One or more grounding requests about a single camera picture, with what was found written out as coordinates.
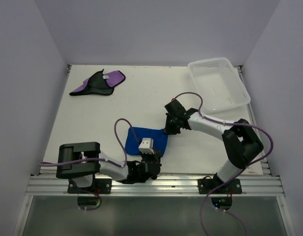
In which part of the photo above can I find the blue towel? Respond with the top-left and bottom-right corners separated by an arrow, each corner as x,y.
125,127 -> 168,157

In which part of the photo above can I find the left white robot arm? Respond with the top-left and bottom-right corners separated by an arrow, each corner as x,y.
56,139 -> 162,193

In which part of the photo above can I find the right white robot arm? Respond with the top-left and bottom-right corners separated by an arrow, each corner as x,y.
164,99 -> 264,193

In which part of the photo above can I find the white plastic basket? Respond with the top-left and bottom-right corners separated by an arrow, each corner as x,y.
187,58 -> 251,114

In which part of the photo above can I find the purple and grey towel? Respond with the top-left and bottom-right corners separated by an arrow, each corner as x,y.
69,69 -> 126,96

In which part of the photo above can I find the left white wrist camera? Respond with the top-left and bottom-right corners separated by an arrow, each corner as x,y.
138,138 -> 154,154

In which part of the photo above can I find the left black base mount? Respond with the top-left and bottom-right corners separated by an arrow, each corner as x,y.
67,178 -> 112,195

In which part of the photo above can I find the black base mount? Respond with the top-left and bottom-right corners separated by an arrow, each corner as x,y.
197,176 -> 242,194
67,178 -> 112,195

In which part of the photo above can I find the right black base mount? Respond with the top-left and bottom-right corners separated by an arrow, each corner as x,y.
197,176 -> 242,194

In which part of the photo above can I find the aluminium frame rail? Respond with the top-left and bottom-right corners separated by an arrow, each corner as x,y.
25,171 -> 285,197

